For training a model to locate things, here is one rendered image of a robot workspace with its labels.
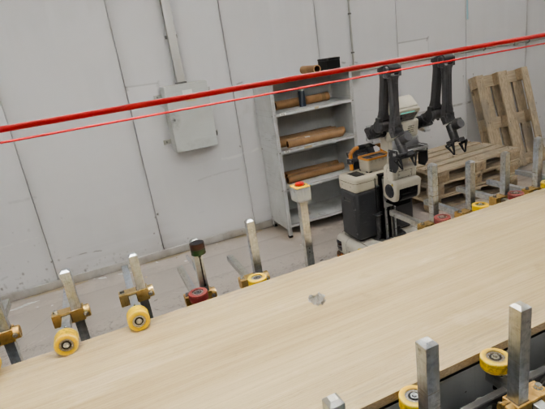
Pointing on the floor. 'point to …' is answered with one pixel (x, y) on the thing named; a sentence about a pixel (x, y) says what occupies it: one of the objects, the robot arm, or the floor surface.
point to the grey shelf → (287, 216)
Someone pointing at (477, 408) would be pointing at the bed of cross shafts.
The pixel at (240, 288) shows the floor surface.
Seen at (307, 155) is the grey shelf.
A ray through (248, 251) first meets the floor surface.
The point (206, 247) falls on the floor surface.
